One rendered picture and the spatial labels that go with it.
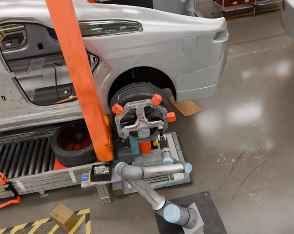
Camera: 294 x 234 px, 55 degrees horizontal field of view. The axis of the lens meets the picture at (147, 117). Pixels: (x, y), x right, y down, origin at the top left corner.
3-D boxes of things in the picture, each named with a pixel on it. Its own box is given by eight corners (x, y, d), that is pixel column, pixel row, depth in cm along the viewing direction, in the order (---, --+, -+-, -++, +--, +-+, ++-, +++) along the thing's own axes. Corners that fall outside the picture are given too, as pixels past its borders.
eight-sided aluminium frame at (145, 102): (168, 134, 319) (164, 95, 284) (169, 138, 314) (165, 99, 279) (120, 142, 317) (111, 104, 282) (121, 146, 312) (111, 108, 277)
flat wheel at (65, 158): (99, 124, 392) (95, 111, 377) (114, 155, 345) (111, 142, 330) (52, 142, 375) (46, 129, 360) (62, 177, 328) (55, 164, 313)
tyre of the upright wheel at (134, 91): (160, 74, 297) (100, 92, 301) (163, 86, 279) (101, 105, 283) (172, 118, 339) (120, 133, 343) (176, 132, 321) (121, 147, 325)
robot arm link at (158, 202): (169, 222, 257) (118, 175, 223) (157, 215, 272) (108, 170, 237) (178, 208, 262) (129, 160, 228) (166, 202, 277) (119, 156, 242)
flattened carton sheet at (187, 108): (183, 93, 472) (183, 91, 470) (201, 110, 433) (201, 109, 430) (167, 99, 464) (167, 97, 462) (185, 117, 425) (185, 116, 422)
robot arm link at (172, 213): (185, 228, 245) (171, 224, 236) (172, 220, 259) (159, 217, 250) (191, 211, 248) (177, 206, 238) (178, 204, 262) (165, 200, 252)
